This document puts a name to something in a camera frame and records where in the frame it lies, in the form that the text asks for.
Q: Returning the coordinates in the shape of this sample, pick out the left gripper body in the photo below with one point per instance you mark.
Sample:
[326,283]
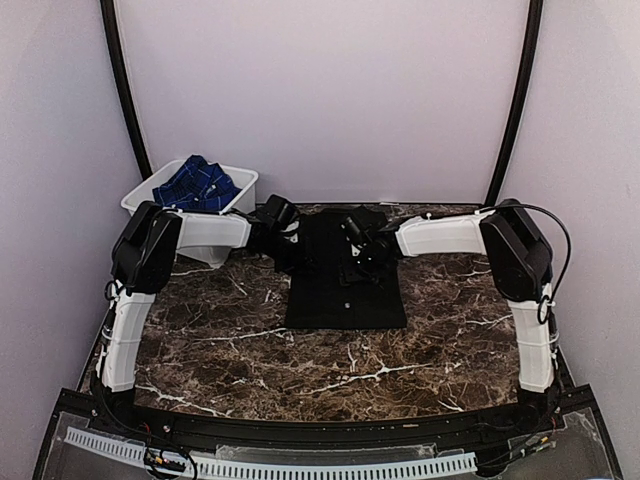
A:
[288,258]

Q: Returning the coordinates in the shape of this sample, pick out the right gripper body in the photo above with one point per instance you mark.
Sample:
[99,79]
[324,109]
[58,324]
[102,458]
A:
[366,269]

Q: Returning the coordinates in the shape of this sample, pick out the black long sleeve shirt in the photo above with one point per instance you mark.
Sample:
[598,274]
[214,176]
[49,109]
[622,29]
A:
[319,301]

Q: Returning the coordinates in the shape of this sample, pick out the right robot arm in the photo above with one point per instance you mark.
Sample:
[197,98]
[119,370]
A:
[520,259]

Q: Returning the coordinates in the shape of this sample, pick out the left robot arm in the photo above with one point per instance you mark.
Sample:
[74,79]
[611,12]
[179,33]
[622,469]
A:
[143,259]

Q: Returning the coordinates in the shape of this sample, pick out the white plastic bin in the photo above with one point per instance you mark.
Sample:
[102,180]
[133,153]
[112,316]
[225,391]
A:
[208,236]

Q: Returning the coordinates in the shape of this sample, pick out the blue plaid shirt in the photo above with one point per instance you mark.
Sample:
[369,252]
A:
[198,186]

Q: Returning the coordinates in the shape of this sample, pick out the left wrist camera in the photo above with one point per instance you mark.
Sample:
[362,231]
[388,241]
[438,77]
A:
[277,216]

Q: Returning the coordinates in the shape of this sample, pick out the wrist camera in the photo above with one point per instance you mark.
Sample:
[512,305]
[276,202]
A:
[277,216]
[362,226]

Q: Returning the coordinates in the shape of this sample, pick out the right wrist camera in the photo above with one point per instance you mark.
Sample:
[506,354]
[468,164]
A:
[362,226]

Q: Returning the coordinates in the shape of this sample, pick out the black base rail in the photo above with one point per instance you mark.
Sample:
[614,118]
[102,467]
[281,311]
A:
[485,432]

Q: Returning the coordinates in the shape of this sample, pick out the white slotted cable duct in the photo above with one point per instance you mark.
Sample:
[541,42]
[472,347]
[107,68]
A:
[238,463]

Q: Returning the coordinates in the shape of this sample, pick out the right black frame post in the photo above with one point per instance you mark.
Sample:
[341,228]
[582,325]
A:
[523,77]

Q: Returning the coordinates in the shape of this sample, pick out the black frame post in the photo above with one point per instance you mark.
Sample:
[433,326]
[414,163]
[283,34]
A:
[523,77]
[120,75]

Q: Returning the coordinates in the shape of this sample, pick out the left black frame post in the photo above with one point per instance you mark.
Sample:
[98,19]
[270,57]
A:
[120,75]

